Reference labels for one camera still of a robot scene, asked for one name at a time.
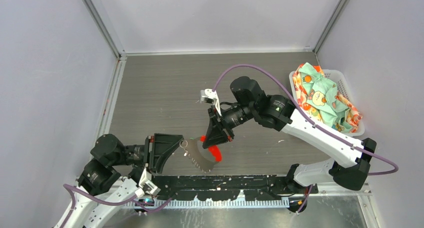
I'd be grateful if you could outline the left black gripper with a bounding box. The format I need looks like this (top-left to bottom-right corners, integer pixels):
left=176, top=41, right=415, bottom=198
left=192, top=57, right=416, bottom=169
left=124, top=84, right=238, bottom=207
left=110, top=131, right=186, bottom=173

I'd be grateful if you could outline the white plastic basket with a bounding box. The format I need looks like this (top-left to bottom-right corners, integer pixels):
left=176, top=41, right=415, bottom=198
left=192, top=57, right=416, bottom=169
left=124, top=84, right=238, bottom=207
left=288, top=69, right=365, bottom=137

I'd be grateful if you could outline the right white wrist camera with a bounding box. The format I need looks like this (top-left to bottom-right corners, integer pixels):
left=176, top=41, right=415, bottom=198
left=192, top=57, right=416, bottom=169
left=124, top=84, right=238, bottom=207
left=199, top=89, right=222, bottom=116

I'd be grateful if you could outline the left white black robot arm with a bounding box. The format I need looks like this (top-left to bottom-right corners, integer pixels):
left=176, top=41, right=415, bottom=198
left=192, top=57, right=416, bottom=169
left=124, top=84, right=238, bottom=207
left=55, top=133, right=186, bottom=228

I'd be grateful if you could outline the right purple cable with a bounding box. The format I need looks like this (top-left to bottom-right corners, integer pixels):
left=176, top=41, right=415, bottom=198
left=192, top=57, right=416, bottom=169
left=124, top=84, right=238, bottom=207
left=211, top=64, right=399, bottom=215

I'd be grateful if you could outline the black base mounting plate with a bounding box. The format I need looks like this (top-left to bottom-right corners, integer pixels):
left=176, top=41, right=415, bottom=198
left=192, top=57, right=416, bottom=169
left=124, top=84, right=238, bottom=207
left=152, top=174, right=309, bottom=202

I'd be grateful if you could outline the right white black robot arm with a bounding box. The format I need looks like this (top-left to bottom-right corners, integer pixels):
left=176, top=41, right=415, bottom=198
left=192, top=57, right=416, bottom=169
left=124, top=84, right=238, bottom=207
left=200, top=76, right=377, bottom=193

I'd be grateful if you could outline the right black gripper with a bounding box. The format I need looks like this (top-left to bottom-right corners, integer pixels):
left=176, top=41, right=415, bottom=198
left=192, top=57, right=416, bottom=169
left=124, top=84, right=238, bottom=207
left=202, top=102, right=256, bottom=147

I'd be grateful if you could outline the colourful patterned cloth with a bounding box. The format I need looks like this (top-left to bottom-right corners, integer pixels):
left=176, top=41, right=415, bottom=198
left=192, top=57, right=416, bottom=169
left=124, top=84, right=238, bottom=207
left=292, top=62, right=363, bottom=134

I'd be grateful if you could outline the aluminium frame rail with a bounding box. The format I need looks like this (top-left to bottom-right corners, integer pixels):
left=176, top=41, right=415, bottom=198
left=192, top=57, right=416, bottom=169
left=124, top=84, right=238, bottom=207
left=70, top=173, right=373, bottom=209

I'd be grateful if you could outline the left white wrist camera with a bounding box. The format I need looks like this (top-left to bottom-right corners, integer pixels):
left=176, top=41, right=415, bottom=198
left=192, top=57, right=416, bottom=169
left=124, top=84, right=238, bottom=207
left=135, top=168, right=161, bottom=199

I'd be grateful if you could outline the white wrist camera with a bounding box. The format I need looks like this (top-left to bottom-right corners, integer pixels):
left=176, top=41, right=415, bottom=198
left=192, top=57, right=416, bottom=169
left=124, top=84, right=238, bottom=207
left=199, top=89, right=222, bottom=116
left=135, top=168, right=161, bottom=199

